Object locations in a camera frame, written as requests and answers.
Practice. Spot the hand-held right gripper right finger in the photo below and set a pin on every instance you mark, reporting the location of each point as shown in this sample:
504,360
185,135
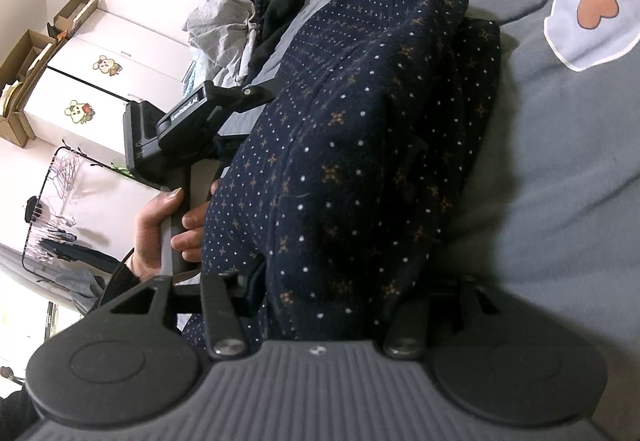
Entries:
410,331

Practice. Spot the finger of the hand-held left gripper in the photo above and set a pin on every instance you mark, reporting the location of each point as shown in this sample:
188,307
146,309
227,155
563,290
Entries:
260,97
242,128

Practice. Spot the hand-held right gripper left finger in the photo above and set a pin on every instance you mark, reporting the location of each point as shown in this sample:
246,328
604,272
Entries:
222,316

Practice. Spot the navy dotted garment orange lining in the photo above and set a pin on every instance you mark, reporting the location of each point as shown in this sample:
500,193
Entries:
360,146

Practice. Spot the person's left forearm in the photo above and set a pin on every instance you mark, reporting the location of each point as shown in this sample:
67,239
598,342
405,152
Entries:
117,281

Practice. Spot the black clothes rack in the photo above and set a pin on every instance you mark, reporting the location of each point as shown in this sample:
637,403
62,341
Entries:
80,152

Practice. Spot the person's left hand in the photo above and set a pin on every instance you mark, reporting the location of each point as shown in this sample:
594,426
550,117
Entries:
147,241

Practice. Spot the teal folded cloth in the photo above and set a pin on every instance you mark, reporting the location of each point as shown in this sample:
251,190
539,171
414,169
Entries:
190,81

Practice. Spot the white wardrobe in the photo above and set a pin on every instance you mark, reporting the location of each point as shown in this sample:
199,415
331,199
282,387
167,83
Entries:
130,81

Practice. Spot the green hanging toy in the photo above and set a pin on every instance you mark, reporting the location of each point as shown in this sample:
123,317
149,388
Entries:
122,171

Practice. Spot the light grey garment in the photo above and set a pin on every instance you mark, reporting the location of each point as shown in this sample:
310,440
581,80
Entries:
215,26

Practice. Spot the black garment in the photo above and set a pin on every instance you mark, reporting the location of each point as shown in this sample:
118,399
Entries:
282,6

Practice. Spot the hanging grey garment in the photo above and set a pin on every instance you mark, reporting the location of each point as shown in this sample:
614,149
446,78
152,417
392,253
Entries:
80,286

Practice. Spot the open cardboard box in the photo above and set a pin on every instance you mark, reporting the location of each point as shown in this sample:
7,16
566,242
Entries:
15,121
75,13
30,56

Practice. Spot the hanging dark trousers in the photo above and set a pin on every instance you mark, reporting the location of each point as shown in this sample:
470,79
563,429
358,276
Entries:
75,253

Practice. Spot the hanging small laundry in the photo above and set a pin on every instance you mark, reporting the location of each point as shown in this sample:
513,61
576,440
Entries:
35,208

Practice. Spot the grey quilted blanket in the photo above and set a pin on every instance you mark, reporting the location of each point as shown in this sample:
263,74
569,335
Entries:
550,146

